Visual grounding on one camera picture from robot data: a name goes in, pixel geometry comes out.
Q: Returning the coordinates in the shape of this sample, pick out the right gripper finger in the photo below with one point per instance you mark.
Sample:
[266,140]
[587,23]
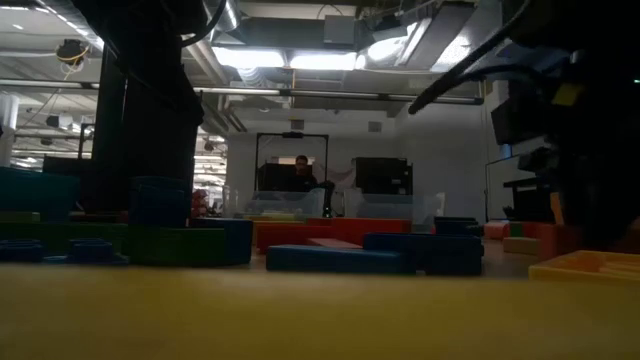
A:
[620,205]
[580,200]

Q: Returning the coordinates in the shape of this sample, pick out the long blue lego brick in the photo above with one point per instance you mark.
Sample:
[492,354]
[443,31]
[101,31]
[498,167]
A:
[445,255]

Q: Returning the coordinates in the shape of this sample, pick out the light green arch block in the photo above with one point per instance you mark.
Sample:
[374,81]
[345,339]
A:
[17,217]

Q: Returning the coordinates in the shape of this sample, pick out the ceiling light panel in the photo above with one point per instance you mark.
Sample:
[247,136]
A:
[250,57]
[322,61]

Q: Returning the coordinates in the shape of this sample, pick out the long orange lego brick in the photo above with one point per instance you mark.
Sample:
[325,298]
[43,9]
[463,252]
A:
[585,267]

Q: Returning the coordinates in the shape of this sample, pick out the clear plastic bin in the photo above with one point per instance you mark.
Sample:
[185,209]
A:
[395,207]
[280,204]

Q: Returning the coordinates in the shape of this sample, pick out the long blue wooden block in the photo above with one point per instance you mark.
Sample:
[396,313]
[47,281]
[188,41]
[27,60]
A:
[330,260]

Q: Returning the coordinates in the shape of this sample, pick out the white board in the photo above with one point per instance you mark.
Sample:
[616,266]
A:
[500,185]

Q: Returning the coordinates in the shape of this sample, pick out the teal plastic bin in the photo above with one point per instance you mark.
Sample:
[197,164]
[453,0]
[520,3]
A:
[35,195]

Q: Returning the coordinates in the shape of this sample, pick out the black monitor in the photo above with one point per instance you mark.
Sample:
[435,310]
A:
[272,177]

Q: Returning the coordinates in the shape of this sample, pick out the red wooden block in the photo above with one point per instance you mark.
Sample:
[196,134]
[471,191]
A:
[557,242]

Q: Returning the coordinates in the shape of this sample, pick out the black gantry frame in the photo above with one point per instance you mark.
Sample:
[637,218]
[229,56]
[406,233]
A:
[292,134]

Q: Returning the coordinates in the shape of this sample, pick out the long pink wooden block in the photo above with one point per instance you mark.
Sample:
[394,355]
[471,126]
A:
[335,243]

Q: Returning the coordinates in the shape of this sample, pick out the person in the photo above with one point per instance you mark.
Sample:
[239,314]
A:
[302,172]

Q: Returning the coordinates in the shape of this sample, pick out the salmon wooden block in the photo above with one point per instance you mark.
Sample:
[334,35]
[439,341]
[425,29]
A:
[375,230]

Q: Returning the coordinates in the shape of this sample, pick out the long yellow wooden block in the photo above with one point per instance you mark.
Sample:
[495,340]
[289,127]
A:
[280,219]

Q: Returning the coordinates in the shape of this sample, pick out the large grey air duct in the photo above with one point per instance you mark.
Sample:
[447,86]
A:
[450,45]

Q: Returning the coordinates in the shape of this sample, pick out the small green lego brick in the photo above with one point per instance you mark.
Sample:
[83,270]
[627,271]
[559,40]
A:
[516,230]

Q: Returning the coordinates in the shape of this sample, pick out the black desk equipment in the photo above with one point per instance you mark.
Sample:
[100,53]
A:
[530,205]

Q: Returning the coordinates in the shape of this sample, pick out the long green lego brick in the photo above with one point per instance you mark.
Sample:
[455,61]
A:
[50,234]
[175,247]

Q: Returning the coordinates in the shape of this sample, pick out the salmon red wooden cylinder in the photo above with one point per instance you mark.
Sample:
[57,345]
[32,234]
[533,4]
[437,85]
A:
[496,230]

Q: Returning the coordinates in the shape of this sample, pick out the long magenta lego brick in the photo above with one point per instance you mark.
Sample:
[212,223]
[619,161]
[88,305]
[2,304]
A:
[295,237]

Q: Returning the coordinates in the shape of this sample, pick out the silver round duct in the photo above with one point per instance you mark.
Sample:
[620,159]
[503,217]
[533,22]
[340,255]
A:
[227,15]

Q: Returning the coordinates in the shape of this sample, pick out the black equipment box on stand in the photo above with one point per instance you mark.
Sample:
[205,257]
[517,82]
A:
[382,175]

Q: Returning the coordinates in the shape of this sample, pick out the tan wooden block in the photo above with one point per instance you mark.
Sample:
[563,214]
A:
[521,246]

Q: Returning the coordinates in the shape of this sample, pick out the black yellow ceiling reel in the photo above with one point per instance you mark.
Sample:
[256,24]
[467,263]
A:
[72,52]

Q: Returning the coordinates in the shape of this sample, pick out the grey vent box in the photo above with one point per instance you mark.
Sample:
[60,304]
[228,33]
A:
[340,30]

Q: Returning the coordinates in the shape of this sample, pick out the red background object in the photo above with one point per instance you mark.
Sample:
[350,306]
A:
[200,205]

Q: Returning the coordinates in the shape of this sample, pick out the grey horizontal pipe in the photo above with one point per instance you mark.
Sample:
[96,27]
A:
[300,94]

